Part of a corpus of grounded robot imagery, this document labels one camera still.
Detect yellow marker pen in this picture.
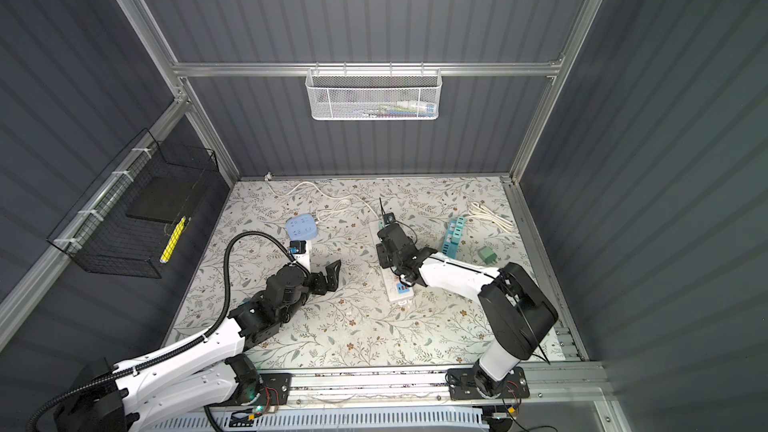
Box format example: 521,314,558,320
160,217,188,264

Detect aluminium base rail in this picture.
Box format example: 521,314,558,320
119,362,613,415

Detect black pad in basket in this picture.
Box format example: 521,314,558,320
125,177,193,224

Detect white wire mesh basket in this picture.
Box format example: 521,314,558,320
305,71,443,121

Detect blue square socket cube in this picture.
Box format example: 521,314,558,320
285,213,318,241

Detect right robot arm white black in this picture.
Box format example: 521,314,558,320
376,222,559,398

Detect white multicolour power strip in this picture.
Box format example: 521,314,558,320
368,219,414,305

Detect pens in white basket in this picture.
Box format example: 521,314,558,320
353,101,438,119

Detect white bundled cable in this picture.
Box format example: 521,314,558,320
464,201,517,234

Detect green charger lower left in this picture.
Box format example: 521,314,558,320
478,246,498,265

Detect white power strip cord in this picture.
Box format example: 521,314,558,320
263,172,382,226

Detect black wire basket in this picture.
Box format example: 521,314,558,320
47,133,219,279

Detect teal usb power strip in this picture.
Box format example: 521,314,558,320
441,216,466,258

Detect floral table mat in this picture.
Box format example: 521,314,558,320
167,176,529,369

